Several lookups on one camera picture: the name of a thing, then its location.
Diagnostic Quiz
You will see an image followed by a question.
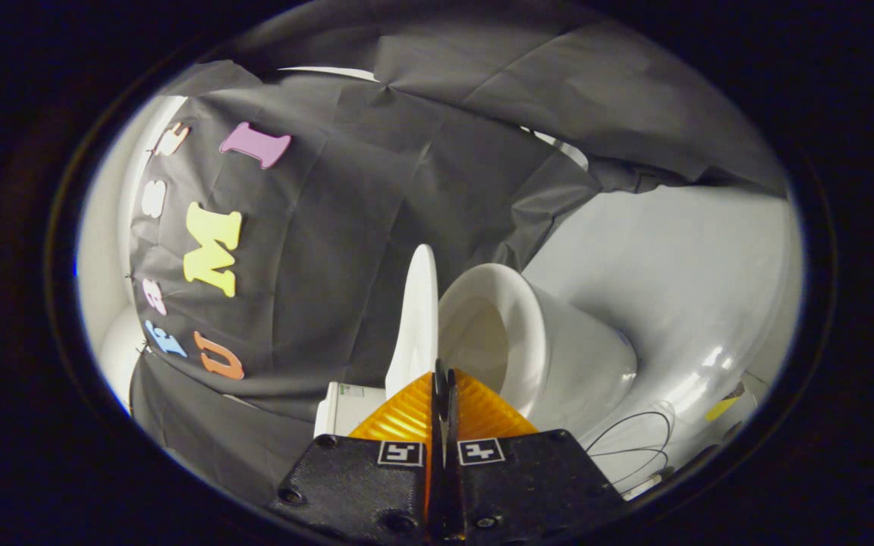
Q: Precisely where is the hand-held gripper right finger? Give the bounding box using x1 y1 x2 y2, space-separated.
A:
446 367 629 545

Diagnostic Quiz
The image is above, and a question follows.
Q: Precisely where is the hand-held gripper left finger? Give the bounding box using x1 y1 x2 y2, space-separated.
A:
269 360 444 545

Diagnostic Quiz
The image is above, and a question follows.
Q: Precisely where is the white toilet lid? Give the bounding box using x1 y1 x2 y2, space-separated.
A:
385 244 439 399

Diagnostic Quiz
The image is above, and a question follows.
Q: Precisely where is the white toilet tank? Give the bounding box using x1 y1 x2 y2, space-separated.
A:
314 381 388 439

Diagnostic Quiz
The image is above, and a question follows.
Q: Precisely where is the white toilet bowl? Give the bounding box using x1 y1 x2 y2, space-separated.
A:
437 263 639 441

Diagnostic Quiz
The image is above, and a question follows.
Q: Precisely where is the black backdrop cloth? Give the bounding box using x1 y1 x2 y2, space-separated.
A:
130 0 791 509

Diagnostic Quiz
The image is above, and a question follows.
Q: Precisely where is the thin black cable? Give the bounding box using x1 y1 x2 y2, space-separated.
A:
585 409 674 486

